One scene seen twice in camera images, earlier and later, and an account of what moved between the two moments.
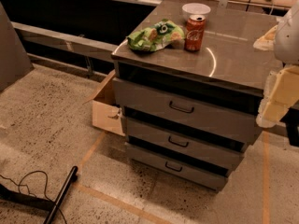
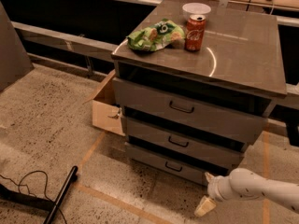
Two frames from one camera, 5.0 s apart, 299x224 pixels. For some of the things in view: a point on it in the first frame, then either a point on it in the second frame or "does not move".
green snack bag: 157,36 does not move
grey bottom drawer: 177,168 does not move
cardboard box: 106,113 does not move
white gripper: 288,37 -> 215,189
